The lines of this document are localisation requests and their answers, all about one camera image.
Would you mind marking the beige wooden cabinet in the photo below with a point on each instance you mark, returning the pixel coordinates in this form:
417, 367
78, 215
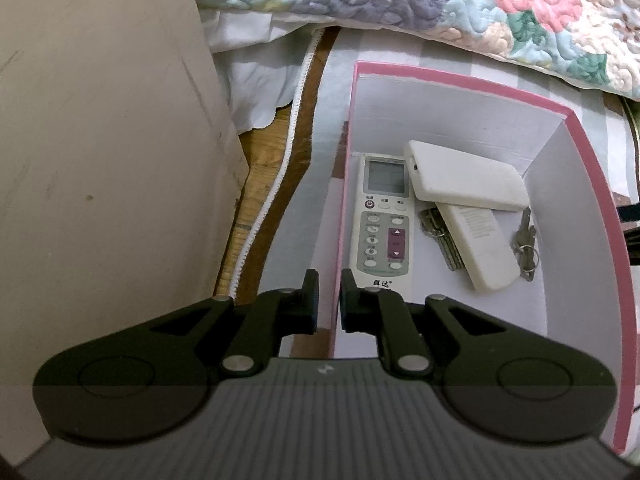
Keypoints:
100, 160

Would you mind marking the white remote control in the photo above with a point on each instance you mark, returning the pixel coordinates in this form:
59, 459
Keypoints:
380, 220

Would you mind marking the striped mat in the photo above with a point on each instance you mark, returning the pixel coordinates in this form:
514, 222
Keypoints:
320, 160

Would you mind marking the silver key bunch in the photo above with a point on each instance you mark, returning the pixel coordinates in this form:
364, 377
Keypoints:
442, 245

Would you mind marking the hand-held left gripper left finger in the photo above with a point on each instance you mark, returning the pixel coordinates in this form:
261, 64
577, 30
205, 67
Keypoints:
311, 305

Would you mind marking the cream long rounded case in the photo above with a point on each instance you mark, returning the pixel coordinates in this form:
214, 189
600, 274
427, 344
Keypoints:
465, 175

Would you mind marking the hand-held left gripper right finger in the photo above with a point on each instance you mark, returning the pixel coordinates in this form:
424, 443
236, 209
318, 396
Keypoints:
350, 305

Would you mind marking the pink cardboard box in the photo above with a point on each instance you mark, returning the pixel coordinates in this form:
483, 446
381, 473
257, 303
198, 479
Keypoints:
450, 105

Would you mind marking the cream slim box pink print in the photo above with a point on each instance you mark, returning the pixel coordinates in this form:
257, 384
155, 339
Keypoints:
485, 255

